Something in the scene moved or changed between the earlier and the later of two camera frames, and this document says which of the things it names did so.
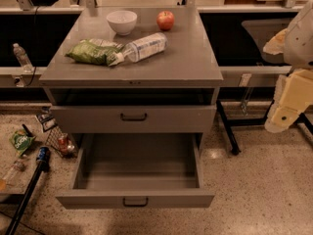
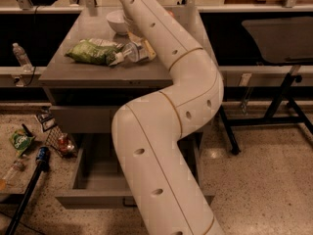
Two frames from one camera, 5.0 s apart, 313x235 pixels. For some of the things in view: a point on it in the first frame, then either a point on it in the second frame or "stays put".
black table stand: (229, 122) stays put
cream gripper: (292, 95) -> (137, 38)
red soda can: (63, 144) stays put
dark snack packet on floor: (48, 121) stays put
